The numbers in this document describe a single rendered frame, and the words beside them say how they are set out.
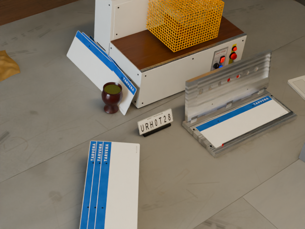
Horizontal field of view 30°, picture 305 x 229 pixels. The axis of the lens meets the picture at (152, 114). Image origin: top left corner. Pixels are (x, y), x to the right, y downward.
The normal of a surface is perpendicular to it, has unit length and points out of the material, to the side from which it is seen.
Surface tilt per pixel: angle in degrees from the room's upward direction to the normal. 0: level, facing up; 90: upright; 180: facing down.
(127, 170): 0
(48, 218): 0
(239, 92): 79
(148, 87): 90
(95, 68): 63
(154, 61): 0
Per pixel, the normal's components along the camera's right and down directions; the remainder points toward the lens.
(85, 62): -0.66, -0.02
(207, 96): 0.58, 0.43
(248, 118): 0.10, -0.73
